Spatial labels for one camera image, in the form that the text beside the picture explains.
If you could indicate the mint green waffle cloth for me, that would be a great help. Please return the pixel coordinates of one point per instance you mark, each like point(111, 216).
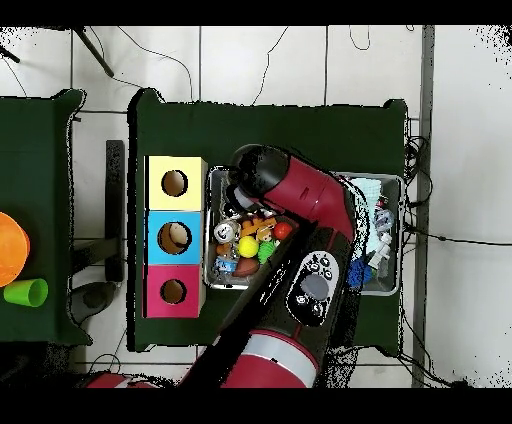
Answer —
point(368, 188)

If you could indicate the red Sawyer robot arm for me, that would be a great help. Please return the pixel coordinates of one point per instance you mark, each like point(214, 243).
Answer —
point(304, 192)

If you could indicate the wooden three-hole box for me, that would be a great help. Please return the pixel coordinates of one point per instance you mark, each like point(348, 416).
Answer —
point(188, 256)

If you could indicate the silver mesh bin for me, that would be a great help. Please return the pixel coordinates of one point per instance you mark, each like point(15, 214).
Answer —
point(392, 240)

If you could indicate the orange toy brick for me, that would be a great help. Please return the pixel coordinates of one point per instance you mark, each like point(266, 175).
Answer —
point(256, 226)

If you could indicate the red ball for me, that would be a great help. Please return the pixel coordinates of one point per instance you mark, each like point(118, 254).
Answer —
point(282, 230)

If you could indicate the yellow ball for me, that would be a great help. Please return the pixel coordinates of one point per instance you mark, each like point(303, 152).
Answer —
point(248, 246)

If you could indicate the crushed can with gold print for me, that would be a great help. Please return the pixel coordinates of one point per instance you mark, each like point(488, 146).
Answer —
point(226, 231)

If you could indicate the green fuzzy toy with eyes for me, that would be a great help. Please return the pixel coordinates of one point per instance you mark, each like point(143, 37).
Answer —
point(266, 250)

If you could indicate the brown toy football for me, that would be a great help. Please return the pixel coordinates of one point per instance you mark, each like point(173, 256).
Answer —
point(245, 267)

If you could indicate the crushed bottle with blue label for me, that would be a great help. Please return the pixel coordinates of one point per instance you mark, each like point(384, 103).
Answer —
point(226, 264)

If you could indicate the dark green tablecloth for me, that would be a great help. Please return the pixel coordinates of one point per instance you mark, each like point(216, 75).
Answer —
point(32, 160)
point(260, 128)

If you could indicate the small blue spiky ball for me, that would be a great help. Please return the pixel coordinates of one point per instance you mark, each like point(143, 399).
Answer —
point(358, 274)

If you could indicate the silver toy figure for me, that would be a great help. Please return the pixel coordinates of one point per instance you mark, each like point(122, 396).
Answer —
point(382, 250)

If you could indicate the grey floor base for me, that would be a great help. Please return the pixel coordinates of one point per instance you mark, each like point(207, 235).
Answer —
point(94, 300)

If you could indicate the black tripod leg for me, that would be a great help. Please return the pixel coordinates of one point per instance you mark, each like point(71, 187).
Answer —
point(10, 56)
point(94, 52)

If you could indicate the green plastic cup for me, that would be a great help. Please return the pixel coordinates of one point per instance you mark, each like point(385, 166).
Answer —
point(24, 293)

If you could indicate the orange bowl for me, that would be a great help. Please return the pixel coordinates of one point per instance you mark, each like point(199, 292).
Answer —
point(12, 248)

